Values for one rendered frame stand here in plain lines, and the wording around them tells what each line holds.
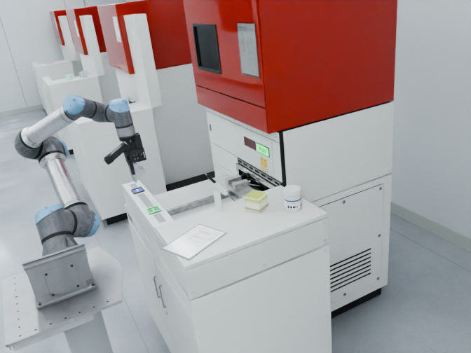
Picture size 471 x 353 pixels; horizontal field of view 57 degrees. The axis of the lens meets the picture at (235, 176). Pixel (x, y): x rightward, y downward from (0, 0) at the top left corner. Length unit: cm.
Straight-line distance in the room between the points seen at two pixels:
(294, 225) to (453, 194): 183
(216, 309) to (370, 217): 114
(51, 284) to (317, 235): 103
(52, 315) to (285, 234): 90
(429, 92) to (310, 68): 144
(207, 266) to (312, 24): 109
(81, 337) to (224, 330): 58
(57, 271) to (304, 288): 97
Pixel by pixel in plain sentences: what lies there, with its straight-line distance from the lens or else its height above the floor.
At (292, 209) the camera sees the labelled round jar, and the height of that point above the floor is 98.
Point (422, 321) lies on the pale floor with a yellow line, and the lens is 279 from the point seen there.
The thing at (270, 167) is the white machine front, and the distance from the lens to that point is 208.
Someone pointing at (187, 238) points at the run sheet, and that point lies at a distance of 169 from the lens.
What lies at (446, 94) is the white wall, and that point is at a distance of 319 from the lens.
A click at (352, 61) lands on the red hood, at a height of 146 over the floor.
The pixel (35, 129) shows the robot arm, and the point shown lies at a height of 138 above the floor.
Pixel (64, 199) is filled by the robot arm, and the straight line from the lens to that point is 200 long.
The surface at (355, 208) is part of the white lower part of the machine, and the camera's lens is 239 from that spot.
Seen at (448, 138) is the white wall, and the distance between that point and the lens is 324.
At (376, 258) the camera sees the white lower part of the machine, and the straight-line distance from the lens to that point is 268.
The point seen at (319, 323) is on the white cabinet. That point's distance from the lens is 206.
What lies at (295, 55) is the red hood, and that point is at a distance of 193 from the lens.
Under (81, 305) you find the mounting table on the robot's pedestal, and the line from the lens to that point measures 176.
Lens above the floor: 182
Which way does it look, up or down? 23 degrees down
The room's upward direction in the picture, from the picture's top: 7 degrees counter-clockwise
